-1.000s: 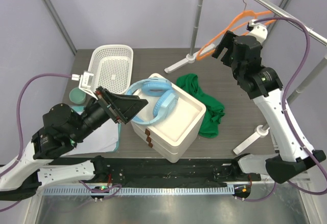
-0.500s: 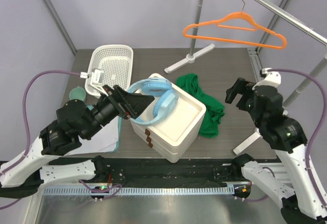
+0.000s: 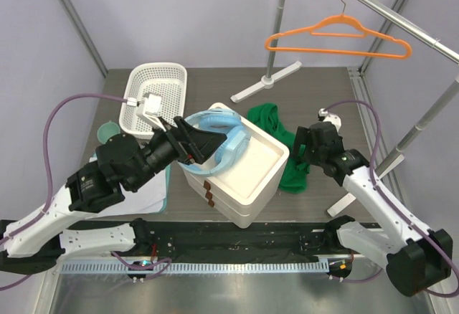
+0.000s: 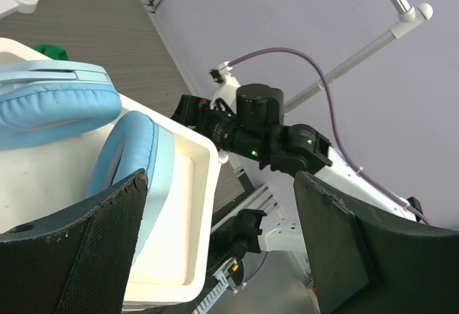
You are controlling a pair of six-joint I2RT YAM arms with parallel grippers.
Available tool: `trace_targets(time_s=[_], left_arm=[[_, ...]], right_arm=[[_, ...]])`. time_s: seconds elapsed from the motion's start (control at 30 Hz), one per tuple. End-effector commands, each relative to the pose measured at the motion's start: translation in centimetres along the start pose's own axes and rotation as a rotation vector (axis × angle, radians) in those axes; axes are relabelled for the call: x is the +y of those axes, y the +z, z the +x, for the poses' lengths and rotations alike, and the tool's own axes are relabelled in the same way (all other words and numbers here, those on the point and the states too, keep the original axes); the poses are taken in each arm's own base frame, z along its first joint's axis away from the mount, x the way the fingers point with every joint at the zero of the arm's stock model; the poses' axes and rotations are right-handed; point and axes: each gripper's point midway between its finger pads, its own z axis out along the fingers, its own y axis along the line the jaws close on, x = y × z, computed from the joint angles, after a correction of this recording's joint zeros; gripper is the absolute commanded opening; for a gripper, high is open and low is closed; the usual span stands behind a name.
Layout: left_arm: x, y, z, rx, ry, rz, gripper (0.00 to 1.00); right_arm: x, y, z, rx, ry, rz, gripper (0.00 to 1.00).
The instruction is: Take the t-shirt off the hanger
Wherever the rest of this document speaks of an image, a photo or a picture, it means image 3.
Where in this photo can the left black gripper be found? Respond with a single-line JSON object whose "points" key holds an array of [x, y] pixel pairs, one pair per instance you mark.
{"points": [[191, 145]]}

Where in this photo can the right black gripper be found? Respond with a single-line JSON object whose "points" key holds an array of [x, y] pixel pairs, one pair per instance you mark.
{"points": [[304, 137]]}

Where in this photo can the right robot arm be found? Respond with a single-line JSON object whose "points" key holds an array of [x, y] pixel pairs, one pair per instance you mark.
{"points": [[413, 256]]}

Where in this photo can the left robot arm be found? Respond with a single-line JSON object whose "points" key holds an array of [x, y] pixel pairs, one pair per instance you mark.
{"points": [[36, 243]]}

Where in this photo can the light blue headphones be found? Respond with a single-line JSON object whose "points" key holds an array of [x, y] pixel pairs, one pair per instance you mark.
{"points": [[218, 120]]}

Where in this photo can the white stacked storage box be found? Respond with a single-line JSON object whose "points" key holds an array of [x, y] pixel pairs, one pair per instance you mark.
{"points": [[243, 191]]}

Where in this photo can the white perforated plastic basket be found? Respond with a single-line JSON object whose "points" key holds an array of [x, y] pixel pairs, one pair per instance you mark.
{"points": [[166, 80]]}

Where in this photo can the teal bordered mat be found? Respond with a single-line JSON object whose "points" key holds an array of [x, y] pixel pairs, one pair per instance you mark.
{"points": [[165, 192]]}

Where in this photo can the green plastic cup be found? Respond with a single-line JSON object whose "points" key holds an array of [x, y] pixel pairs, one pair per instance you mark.
{"points": [[107, 131]]}

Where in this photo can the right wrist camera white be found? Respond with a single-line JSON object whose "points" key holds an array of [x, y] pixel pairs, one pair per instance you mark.
{"points": [[326, 116]]}

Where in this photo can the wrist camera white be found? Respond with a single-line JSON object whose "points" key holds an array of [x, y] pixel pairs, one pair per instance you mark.
{"points": [[326, 116], [147, 109]]}

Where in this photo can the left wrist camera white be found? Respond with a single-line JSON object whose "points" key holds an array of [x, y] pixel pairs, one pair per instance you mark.
{"points": [[147, 109]]}

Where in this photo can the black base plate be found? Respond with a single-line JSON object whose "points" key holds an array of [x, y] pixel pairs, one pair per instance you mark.
{"points": [[225, 243]]}

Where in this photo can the white slotted cable duct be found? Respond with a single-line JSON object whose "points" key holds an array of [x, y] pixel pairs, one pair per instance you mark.
{"points": [[96, 267]]}

